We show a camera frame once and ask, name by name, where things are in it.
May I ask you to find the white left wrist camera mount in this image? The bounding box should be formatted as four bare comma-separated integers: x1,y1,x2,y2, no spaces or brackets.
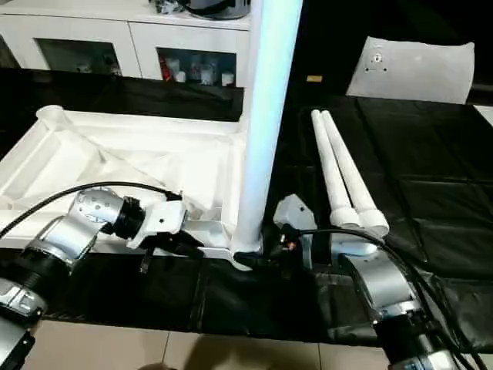
126,191,190,251

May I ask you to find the black padded mat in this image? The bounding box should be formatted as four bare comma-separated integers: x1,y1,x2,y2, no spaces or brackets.
0,68,493,354

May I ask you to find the white glass-door cabinet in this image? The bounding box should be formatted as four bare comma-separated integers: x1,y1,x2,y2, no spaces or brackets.
0,13,255,89

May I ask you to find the red bottle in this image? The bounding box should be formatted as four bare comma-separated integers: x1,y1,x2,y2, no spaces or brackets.
159,55,173,82

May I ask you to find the white flat board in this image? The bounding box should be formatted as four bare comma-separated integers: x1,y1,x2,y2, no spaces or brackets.
475,104,493,127

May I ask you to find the white curved plastic panel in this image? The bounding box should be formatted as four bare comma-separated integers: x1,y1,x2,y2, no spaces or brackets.
344,35,476,106

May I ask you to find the white plastic table top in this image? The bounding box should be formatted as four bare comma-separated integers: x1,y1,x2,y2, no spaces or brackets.
0,104,267,273

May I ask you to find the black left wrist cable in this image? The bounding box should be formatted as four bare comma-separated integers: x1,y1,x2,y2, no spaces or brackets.
0,181,183,237

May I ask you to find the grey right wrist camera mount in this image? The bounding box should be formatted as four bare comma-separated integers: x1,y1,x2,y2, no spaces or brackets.
272,193,317,267

